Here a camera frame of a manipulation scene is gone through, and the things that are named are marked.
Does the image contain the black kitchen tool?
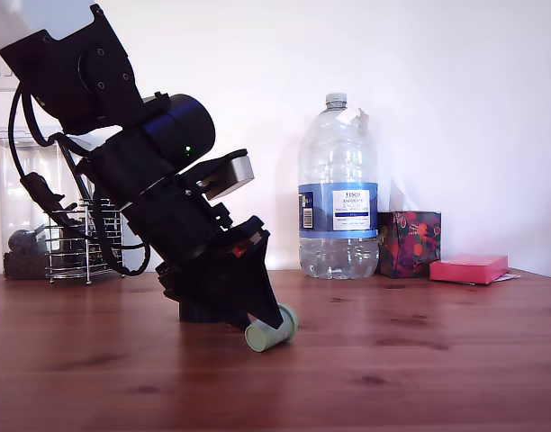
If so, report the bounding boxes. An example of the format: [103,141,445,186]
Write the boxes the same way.
[18,173,78,235]

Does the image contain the pink flat box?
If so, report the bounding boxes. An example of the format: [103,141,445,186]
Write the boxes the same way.
[429,254,510,287]

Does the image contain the grey camera box with bracket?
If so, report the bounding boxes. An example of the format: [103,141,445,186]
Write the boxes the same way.
[185,148,256,202]

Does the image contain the black round utensil head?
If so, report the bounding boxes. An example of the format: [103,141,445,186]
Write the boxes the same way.
[5,229,36,253]

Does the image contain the short black cable loop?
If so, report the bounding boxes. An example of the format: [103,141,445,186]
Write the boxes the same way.
[26,92,86,149]

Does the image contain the long black cable loop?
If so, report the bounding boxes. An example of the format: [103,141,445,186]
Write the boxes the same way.
[8,83,151,277]

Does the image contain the dark jar contents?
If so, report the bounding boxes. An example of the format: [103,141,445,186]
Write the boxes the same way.
[2,251,48,281]

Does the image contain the clear plastic storage jar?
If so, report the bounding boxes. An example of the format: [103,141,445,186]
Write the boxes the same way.
[0,127,96,282]

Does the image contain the floral tissue box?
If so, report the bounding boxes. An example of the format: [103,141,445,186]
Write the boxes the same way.
[376,210,443,279]

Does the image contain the pale green coffee capsule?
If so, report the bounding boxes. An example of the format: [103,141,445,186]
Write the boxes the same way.
[244,302,300,355]

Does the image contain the white tissue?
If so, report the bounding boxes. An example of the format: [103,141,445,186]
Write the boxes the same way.
[389,176,421,212]

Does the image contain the large clear water bottle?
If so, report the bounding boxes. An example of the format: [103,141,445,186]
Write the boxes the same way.
[297,93,381,281]

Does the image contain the chrome wire utensil rack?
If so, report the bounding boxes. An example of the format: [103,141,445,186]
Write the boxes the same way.
[43,197,126,286]

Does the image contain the long black chopstick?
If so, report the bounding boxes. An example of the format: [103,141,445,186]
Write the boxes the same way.
[54,132,95,204]

